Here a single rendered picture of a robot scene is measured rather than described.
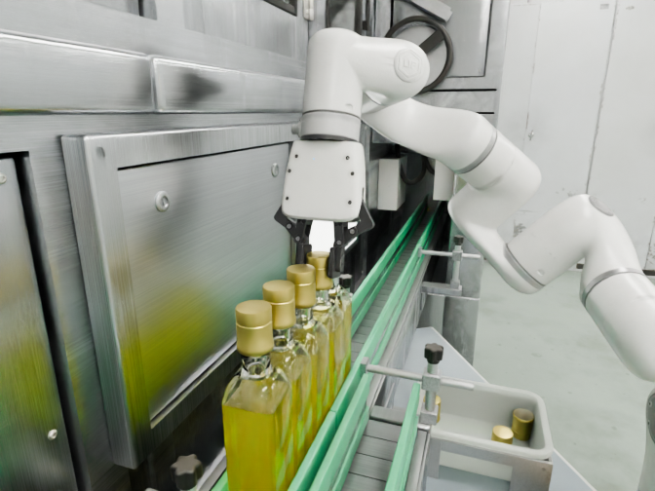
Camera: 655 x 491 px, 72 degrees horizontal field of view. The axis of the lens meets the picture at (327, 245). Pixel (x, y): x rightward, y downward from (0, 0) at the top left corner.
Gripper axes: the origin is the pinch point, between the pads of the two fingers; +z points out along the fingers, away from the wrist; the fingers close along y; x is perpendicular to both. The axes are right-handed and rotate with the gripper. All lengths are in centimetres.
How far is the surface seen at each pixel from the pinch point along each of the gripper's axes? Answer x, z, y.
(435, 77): 82, -51, 3
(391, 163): 100, -28, -12
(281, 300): -12.6, 3.5, 0.6
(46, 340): -25.3, 7.6, -16.2
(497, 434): 26.1, 28.2, 25.2
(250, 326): -18.2, 5.3, 0.2
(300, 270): -6.7, 0.8, 0.1
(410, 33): 78, -62, -5
